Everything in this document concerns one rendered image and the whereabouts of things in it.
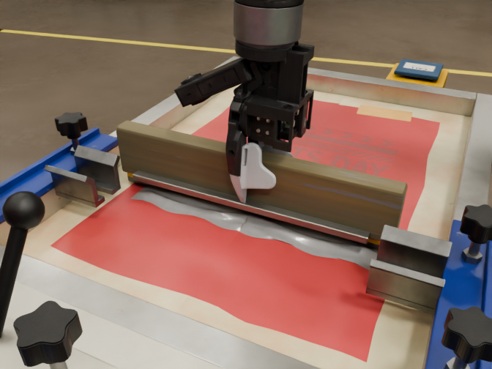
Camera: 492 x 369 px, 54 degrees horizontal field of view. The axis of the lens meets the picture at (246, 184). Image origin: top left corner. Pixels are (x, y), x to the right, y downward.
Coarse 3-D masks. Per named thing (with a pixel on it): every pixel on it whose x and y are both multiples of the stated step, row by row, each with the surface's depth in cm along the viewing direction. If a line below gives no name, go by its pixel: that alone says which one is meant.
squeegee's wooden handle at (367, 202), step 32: (128, 128) 69; (160, 128) 68; (128, 160) 71; (160, 160) 68; (192, 160) 66; (224, 160) 63; (288, 160) 61; (224, 192) 66; (256, 192) 64; (288, 192) 61; (320, 192) 59; (352, 192) 57; (384, 192) 55; (352, 224) 59; (384, 224) 57
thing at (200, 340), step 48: (384, 96) 101; (432, 96) 97; (480, 96) 95; (480, 144) 78; (48, 192) 66; (480, 192) 66; (0, 240) 60; (48, 288) 50; (96, 288) 50; (192, 336) 45
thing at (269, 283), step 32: (352, 128) 91; (384, 128) 91; (416, 128) 91; (416, 160) 81; (416, 192) 73; (224, 256) 60; (256, 256) 60; (288, 256) 60; (320, 256) 60; (224, 288) 56; (256, 288) 56; (288, 288) 56; (320, 288) 56; (352, 288) 56; (256, 320) 52; (288, 320) 52; (320, 320) 52; (352, 320) 52; (352, 352) 48
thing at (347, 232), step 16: (144, 176) 70; (160, 176) 70; (192, 192) 67; (208, 192) 66; (240, 208) 64; (256, 208) 63; (272, 208) 63; (304, 224) 61; (320, 224) 60; (336, 224) 60
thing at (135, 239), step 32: (224, 128) 91; (128, 192) 73; (96, 224) 66; (128, 224) 66; (160, 224) 66; (192, 224) 66; (96, 256) 60; (128, 256) 60; (160, 256) 60; (192, 256) 60; (192, 288) 56
